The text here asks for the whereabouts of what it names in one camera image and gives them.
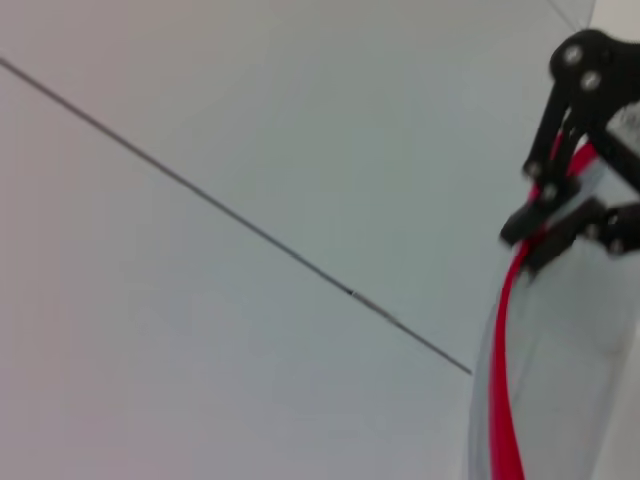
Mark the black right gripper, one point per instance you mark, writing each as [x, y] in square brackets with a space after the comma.
[620, 155]

